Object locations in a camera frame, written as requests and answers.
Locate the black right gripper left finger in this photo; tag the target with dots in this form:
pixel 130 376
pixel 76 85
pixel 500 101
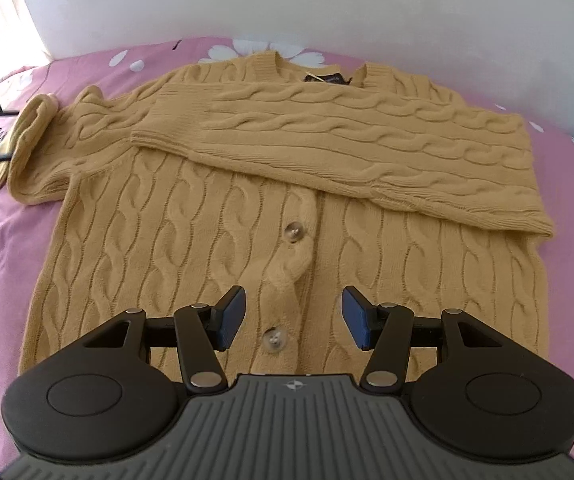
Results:
pixel 118 388

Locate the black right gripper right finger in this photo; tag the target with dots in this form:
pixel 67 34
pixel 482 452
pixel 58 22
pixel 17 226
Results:
pixel 466 385

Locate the mustard cable-knit cardigan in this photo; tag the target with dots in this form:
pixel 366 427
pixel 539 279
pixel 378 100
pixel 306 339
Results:
pixel 258 173

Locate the pink floral bed sheet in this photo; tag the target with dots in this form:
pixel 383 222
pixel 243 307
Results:
pixel 26 230

